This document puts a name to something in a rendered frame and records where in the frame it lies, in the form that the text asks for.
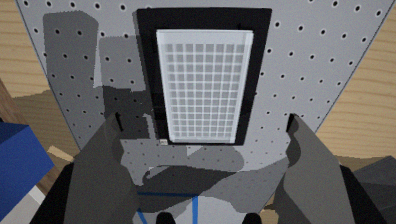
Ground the white well plate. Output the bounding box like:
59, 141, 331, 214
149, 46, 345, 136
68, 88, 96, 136
156, 29, 254, 143

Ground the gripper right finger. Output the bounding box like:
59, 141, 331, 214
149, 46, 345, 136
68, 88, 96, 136
273, 113, 387, 224

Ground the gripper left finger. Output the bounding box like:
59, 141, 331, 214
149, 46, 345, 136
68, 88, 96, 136
29, 112, 140, 224

